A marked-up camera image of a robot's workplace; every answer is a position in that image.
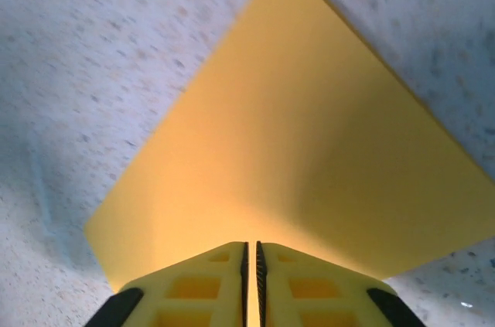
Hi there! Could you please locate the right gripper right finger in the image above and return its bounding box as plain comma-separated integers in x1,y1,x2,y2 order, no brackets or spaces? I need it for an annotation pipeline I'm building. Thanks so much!
255,240,425,327

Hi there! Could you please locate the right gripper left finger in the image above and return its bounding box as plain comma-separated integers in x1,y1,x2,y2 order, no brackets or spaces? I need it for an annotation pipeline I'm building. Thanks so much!
84,240,249,327

